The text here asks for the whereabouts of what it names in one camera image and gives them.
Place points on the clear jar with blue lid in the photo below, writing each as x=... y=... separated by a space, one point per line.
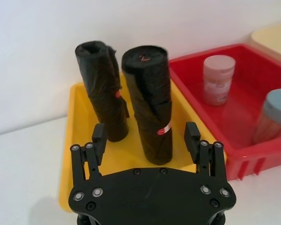
x=275 y=117

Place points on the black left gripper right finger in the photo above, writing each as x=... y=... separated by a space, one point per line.
x=206 y=157

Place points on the thick black bag roll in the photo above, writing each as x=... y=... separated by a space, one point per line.
x=150 y=98

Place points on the clear jar with pink lid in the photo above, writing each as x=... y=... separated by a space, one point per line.
x=217 y=82

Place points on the cream plastic tray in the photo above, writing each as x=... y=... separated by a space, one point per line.
x=271 y=38

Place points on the red plastic tray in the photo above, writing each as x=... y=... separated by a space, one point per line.
x=243 y=112

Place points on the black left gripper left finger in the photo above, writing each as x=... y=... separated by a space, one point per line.
x=96 y=150

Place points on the yellow plastic tray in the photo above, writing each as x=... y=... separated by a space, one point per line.
x=68 y=150

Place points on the slim black bag roll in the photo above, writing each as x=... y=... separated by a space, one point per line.
x=100 y=89

